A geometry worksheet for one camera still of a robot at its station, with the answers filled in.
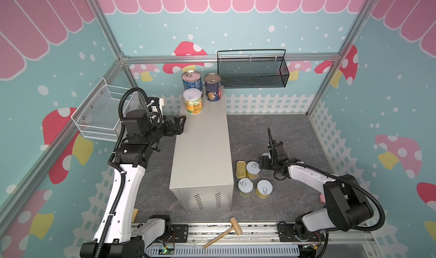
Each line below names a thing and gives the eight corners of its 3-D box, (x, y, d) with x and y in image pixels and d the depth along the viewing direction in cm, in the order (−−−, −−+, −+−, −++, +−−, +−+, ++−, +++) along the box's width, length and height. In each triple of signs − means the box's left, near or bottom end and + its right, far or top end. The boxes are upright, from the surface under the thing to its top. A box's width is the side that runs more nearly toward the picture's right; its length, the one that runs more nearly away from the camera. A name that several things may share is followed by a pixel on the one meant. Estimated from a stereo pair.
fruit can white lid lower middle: (256, 199, 86) (258, 195, 81) (254, 184, 91) (256, 179, 86) (271, 199, 86) (274, 195, 81) (268, 184, 91) (271, 179, 86)
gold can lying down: (236, 180, 92) (236, 176, 88) (235, 164, 97) (235, 160, 94) (246, 180, 92) (247, 176, 88) (245, 164, 97) (246, 160, 94)
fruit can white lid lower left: (238, 196, 86) (239, 192, 81) (237, 182, 91) (238, 178, 86) (252, 196, 86) (254, 192, 81) (251, 182, 91) (252, 178, 86)
